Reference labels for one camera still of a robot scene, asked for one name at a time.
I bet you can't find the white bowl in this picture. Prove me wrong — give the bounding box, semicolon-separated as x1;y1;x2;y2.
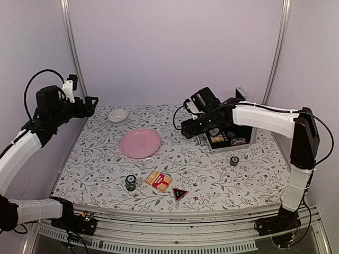
108;108;129;123

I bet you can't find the aluminium frame post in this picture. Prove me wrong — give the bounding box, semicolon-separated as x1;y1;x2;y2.
60;0;88;98
262;0;291;105

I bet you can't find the red card deck box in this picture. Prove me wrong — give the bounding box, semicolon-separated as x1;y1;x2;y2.
146;170;173;193

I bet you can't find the pink plate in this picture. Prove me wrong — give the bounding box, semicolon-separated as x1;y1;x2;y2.
120;129;160;159

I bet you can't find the right aluminium frame post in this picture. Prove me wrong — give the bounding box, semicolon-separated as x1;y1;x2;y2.
262;0;291;105

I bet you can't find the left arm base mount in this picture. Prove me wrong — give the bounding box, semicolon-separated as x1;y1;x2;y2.
51;211;98;236

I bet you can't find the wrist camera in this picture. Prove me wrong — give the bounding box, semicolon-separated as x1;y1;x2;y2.
62;74;78;103
183;87;221;119

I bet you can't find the front aluminium rail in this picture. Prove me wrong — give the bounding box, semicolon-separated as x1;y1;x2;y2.
26;205;332;253

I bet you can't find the aluminium poker case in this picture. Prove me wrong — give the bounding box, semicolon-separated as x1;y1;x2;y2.
197;87;257;154

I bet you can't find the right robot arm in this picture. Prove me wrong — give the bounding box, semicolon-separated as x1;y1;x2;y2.
181;98;319;231

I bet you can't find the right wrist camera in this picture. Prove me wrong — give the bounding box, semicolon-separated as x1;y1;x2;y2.
183;87;221;119

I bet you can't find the black triangular dealer badge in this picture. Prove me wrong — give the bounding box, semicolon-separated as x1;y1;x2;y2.
173;188;189;202

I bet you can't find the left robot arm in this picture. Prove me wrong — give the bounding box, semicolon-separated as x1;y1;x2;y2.
1;74;99;235

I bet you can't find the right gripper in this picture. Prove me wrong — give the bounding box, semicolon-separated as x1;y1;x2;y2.
181;112;216;140

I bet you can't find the left aluminium frame post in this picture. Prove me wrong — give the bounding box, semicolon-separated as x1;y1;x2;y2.
60;0;88;98

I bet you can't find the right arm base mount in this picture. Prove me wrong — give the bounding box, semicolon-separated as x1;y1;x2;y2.
254;215;301;249

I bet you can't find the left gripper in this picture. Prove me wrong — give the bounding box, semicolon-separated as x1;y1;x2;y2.
51;96;99;127

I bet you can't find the clear plastic wrap piece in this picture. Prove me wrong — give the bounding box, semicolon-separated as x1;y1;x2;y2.
141;157;157;172

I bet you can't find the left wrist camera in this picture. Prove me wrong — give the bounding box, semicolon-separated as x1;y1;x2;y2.
62;74;78;103

